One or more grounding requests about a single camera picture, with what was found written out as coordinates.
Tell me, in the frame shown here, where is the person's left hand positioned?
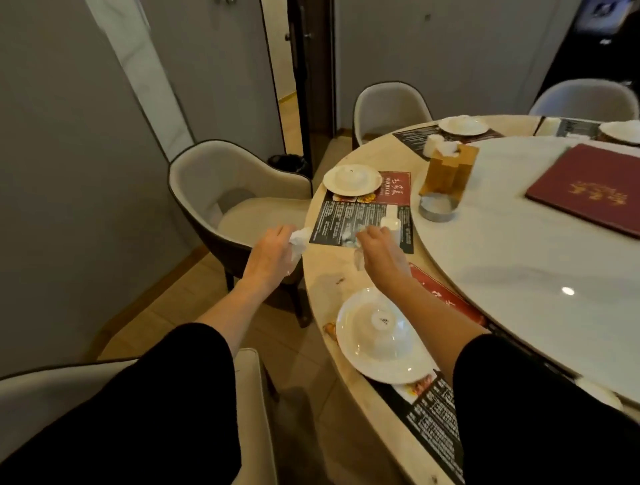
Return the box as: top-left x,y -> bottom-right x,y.
242,225 -> 299,296

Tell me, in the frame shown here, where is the person's right hand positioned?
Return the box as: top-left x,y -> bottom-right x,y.
355,225 -> 413,296

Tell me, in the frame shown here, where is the white tissue paper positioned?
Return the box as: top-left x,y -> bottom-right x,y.
288,227 -> 314,264
352,231 -> 369,272

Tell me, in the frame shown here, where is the person's left forearm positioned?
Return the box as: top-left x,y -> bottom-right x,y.
195,277 -> 291,358

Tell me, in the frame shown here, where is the person's right forearm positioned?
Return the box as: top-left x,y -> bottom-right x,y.
387,273 -> 489,388

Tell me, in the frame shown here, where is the wooden tissue box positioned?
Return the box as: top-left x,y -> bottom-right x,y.
419,141 -> 481,197

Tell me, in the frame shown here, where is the person's black left sleeve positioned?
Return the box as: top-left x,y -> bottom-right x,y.
0,322 -> 243,485

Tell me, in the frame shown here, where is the person's black sleeve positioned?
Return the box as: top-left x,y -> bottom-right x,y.
452,333 -> 640,485
0,322 -> 243,485

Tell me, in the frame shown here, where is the person's black right sleeve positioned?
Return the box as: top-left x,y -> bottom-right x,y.
452,333 -> 640,485

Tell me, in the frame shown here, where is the round beige marble table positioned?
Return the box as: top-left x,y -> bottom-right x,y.
301,113 -> 640,485

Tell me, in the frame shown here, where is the black and red paper placemat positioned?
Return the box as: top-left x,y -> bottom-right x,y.
367,261 -> 501,485
392,123 -> 506,161
532,115 -> 603,140
309,171 -> 416,254

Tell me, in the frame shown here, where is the round metal ashtray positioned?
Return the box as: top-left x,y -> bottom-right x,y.
418,191 -> 461,223

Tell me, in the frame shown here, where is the black bagged trash can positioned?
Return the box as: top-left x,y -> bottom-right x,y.
267,153 -> 310,177

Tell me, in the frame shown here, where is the white marble lazy susan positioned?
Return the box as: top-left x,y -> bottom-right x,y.
409,135 -> 640,406

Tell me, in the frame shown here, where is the dark brown wooden door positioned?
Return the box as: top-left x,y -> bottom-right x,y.
286,0 -> 336,177

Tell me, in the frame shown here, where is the red menu book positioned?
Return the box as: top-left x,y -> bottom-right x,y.
525,143 -> 640,239

